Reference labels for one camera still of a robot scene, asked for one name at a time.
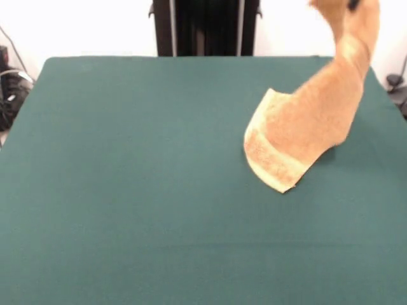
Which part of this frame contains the tan terry towel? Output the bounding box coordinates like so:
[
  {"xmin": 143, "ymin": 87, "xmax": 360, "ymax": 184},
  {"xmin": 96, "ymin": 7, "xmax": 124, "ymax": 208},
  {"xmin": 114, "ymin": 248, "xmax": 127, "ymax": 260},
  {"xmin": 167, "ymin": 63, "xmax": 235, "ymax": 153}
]
[{"xmin": 243, "ymin": 0, "xmax": 382, "ymax": 194}]

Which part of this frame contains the black wheeled stand foot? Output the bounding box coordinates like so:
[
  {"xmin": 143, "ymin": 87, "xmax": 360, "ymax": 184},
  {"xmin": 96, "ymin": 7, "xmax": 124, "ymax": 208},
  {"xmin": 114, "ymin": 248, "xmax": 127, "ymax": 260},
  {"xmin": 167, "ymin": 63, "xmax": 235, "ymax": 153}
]
[{"xmin": 386, "ymin": 74, "xmax": 407, "ymax": 120}]

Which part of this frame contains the dark green tablecloth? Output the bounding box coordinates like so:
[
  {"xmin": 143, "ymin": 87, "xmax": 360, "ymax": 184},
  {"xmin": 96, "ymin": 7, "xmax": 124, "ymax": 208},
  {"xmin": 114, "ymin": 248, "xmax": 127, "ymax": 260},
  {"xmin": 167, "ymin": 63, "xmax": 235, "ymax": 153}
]
[{"xmin": 0, "ymin": 56, "xmax": 407, "ymax": 305}]

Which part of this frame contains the black equipment pile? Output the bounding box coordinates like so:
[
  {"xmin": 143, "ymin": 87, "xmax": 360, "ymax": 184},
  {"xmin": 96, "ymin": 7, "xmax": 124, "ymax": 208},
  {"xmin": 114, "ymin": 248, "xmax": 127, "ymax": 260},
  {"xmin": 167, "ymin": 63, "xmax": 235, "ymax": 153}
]
[{"xmin": 0, "ymin": 46, "xmax": 35, "ymax": 132}]

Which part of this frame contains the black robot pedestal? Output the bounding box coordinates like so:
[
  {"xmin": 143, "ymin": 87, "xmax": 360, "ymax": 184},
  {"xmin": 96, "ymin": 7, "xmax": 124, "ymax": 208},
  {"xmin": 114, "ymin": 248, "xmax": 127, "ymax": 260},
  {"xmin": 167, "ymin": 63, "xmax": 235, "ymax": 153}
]
[{"xmin": 148, "ymin": 0, "xmax": 264, "ymax": 57}]

